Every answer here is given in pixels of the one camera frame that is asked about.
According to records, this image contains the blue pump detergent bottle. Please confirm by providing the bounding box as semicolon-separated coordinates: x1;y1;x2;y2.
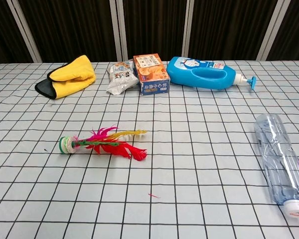
166;56;257;92

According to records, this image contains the white screen frame post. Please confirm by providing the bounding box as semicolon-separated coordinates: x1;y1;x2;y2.
6;0;43;63
255;0;286;61
110;0;130;62
180;0;197;60

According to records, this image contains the colourful feather shuttlecock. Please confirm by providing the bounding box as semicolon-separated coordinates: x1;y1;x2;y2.
59;126;149;162

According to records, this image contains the silver snack bag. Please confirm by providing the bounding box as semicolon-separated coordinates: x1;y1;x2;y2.
106;60;140;96

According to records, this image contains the yellow and black cloth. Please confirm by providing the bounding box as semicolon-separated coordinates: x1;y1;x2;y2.
34;54;96;100

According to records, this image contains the orange snack box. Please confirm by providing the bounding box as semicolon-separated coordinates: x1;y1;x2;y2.
133;54;171;97

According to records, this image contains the white checked tablecloth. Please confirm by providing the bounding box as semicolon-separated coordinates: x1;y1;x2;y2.
0;60;299;239

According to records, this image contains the clear plastic water bottle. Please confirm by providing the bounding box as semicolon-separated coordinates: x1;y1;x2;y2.
253;114;299;219

